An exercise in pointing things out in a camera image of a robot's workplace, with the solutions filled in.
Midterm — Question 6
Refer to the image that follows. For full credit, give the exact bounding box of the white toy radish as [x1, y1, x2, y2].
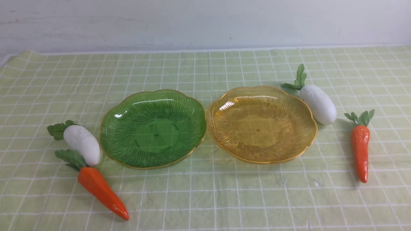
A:
[281, 64, 337, 125]
[47, 120, 102, 167]

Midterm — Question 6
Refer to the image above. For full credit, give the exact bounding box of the orange toy carrot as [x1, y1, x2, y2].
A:
[344, 109, 375, 183]
[55, 149, 129, 221]

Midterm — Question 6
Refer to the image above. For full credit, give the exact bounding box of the green ribbed plastic plate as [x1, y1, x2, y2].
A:
[99, 89, 207, 170]

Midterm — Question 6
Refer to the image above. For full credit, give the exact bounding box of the amber ribbed plastic plate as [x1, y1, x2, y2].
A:
[207, 85, 318, 164]

